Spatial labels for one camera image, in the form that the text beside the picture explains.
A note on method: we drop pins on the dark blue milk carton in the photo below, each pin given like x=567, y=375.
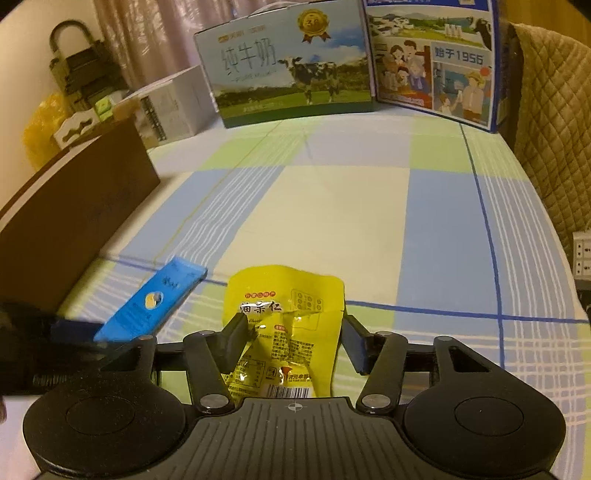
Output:
x=439, y=56

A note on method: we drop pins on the white product box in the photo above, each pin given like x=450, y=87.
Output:
x=173, y=108

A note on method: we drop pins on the blue sachet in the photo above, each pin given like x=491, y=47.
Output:
x=150, y=306

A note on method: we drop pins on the person's left hand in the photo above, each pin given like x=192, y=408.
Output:
x=3, y=410

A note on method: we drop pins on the white power strip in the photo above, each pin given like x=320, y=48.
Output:
x=581, y=263

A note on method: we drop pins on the cardboard tissue carton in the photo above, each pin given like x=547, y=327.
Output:
x=106, y=113

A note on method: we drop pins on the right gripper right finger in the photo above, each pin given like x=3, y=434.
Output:
x=381, y=358

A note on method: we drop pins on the yellow plastic bag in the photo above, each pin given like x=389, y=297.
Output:
x=38, y=136

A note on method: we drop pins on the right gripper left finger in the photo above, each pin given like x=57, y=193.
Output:
x=209, y=356

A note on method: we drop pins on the light blue milk carton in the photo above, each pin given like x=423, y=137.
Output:
x=289, y=60

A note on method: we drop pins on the pink curtain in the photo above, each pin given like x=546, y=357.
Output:
x=153, y=39

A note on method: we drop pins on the yellow snack packet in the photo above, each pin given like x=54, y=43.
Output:
x=295, y=319

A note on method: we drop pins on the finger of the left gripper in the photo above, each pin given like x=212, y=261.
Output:
x=73, y=332

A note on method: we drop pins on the checkered bed sheet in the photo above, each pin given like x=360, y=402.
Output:
x=433, y=226

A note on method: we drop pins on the black folding cart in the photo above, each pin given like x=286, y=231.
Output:
x=88, y=75

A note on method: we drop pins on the brown storage box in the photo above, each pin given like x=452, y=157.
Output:
x=57, y=223

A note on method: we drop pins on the quilted beige chair cover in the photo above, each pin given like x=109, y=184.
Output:
x=550, y=83

